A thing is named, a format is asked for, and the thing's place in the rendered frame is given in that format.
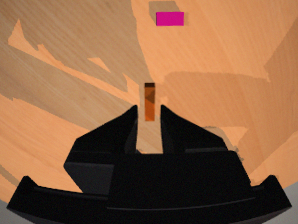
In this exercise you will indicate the orange rod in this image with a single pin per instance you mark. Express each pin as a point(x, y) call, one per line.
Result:
point(149, 95)

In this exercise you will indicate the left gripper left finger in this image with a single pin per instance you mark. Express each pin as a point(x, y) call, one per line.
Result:
point(112, 135)

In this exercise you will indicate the magenta rod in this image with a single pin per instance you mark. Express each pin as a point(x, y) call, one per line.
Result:
point(169, 18)

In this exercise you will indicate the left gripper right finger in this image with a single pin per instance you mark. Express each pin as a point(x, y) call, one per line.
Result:
point(187, 136)

